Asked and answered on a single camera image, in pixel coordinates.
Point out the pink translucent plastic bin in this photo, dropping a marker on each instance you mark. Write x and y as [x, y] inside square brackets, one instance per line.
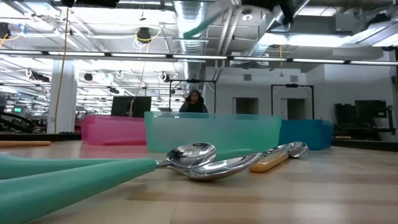
[112, 130]

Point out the teal translucent plastic bin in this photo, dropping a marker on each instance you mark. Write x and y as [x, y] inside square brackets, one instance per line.
[217, 133]

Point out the background black robot arm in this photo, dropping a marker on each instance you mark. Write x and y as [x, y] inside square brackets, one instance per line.
[18, 123]

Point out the long ceiling light strip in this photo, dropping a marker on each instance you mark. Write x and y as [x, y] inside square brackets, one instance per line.
[199, 57]

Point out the white column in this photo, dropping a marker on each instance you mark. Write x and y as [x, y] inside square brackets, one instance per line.
[66, 99]

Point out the black monitor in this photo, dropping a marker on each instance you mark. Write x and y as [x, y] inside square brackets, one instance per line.
[130, 105]

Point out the dark blue plastic bin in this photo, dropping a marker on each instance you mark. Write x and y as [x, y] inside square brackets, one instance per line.
[308, 133]

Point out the black equipment desk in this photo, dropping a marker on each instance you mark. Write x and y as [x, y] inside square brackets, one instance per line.
[367, 109]

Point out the person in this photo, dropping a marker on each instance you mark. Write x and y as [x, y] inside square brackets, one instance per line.
[193, 99]

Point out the silver ventilation duct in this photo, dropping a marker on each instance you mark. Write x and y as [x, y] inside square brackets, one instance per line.
[261, 46]
[192, 62]

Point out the black metal gantry frame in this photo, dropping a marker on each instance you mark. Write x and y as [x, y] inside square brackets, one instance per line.
[192, 81]
[292, 85]

